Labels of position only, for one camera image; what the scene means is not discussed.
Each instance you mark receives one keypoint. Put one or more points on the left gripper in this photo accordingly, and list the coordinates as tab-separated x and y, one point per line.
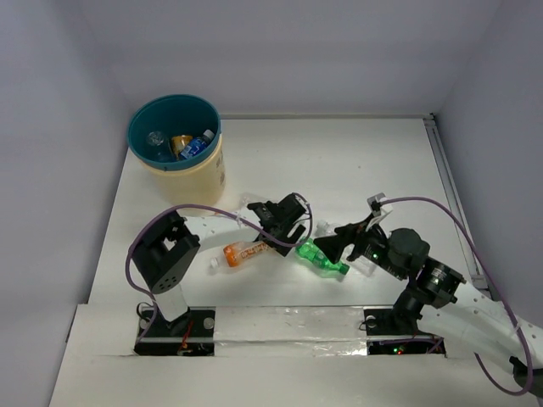
273	225

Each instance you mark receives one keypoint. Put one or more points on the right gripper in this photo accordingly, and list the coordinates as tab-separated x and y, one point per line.
349	233

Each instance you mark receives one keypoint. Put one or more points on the clear bottle white cap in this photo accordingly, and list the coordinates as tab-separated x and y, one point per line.
362	265

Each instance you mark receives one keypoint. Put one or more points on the green plastic soda bottle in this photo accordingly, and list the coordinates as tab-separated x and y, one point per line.
310	252

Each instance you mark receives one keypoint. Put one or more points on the orange label tea bottle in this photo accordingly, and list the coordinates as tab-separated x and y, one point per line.
234	257

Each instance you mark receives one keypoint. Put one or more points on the blue label bottle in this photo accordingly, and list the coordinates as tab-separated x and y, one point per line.
158	147
197	145

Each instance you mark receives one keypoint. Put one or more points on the yellow label clear bottle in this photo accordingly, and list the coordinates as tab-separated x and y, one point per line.
178	143

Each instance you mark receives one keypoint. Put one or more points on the clear crushed plastic bottle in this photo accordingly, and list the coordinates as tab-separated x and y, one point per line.
247	198

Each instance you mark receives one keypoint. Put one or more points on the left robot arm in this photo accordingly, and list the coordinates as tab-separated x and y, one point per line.
165	248

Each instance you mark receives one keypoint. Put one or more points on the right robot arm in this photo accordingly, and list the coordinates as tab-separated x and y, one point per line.
439	300

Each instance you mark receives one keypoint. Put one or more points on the teal and cream bin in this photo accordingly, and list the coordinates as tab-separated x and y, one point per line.
199	180

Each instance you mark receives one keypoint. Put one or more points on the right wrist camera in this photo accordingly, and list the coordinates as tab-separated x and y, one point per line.
379	209

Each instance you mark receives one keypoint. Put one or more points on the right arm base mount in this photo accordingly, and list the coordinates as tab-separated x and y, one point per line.
389	334

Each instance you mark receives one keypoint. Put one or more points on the aluminium rail right edge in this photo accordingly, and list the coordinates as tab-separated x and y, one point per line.
454	204

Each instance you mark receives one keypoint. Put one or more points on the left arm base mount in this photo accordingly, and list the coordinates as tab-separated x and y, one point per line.
190	335

